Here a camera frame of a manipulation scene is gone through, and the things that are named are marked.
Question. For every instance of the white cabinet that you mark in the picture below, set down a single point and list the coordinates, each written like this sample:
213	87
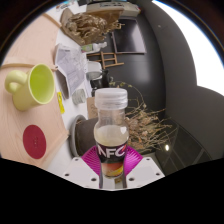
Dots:
120	7

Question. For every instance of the flat round red coaster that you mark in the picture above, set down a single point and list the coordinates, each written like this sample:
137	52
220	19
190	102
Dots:
34	141

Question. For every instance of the brown flat panel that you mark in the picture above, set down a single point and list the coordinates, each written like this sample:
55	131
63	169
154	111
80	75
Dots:
110	15

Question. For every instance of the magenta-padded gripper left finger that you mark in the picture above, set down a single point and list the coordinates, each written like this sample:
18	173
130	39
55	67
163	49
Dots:
80	171

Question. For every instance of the yellow-green mug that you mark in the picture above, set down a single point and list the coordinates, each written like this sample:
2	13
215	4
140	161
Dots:
36	85

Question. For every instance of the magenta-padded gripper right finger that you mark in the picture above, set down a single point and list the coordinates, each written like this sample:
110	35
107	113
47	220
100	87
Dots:
145	171

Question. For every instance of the green spray bottle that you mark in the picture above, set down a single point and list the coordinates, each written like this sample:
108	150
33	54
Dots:
93	46

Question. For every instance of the grey plant saucer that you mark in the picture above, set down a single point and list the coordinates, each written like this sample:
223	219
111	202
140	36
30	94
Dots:
71	140

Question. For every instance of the black wall screen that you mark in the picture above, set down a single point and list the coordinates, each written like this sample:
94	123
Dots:
128	36

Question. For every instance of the dried plant in grey pot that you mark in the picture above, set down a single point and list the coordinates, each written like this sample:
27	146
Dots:
85	136

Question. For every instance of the white chair behind table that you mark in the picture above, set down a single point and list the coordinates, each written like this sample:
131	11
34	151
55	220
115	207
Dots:
94	70

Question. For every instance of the clear drink bottle white cap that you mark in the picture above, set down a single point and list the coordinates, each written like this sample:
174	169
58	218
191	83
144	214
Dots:
111	133

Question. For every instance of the printed newspaper sheet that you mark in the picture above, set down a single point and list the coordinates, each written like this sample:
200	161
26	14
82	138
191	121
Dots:
71	66

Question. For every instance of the small flat yellow item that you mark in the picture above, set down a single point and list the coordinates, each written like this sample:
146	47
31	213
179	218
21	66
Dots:
61	103

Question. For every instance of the small white cup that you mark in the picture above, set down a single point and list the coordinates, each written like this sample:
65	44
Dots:
79	96

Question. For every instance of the wooden easel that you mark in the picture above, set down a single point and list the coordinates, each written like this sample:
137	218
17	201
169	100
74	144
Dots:
106	60

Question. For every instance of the light wooden drawing board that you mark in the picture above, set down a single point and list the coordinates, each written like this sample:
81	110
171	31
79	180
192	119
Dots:
13	126
33	43

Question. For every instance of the long white ceiling light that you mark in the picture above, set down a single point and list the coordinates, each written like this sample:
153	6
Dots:
200	50

